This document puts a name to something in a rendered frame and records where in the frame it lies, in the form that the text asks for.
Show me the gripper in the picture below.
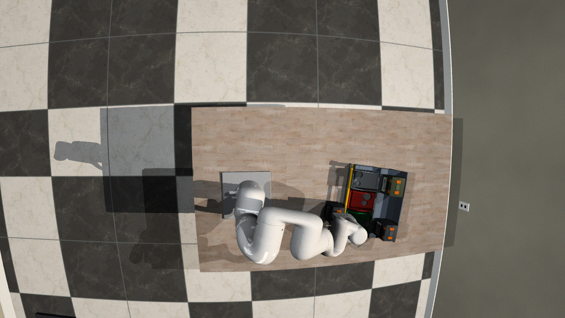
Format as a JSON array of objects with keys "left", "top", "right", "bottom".
[{"left": 325, "top": 211, "right": 356, "bottom": 223}]

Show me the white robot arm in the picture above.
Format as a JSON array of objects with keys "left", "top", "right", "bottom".
[{"left": 230, "top": 180, "right": 367, "bottom": 265}]

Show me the red open bin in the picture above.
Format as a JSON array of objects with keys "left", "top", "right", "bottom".
[{"left": 347, "top": 189, "right": 376, "bottom": 212}]

